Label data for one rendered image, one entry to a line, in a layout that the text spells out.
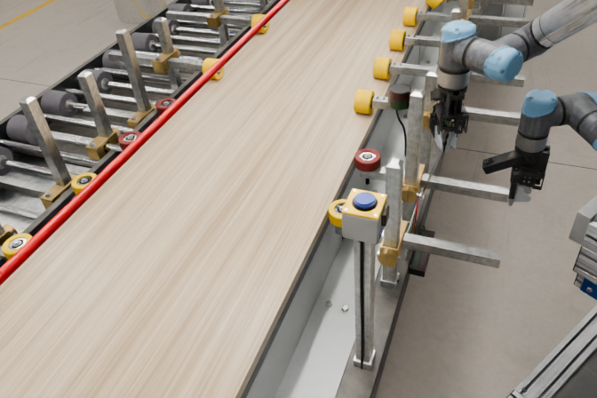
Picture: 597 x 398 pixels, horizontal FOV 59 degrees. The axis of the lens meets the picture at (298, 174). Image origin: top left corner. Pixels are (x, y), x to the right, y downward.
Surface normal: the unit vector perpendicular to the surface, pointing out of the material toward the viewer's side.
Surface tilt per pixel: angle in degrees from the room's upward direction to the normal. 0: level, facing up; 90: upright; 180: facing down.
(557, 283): 0
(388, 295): 0
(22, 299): 0
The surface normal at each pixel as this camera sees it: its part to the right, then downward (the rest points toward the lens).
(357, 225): -0.36, 0.60
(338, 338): -0.07, -0.78
